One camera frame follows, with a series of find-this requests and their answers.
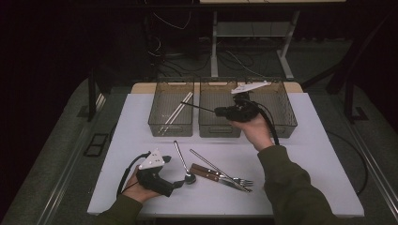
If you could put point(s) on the dark translucent plastic bin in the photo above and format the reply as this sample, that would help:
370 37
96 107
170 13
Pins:
165 103
216 97
283 109

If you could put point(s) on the black rectangular floor bracket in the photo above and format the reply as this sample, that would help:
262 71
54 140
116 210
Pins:
88 144

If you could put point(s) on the white metal desk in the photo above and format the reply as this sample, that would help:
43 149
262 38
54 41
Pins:
250 29

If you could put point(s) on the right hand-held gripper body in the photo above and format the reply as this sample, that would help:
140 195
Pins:
245 111

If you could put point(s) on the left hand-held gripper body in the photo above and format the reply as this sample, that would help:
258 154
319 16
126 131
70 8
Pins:
150 181

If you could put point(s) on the aluminium floor rail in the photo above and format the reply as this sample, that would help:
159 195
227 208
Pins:
375 162
62 184

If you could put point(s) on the person's left hand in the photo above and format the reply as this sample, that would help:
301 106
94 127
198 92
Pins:
136 193

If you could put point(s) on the person's right hand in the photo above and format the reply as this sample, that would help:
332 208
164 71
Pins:
258 132

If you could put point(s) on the black metal stand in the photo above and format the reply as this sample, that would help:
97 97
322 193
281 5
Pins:
91 100
349 100

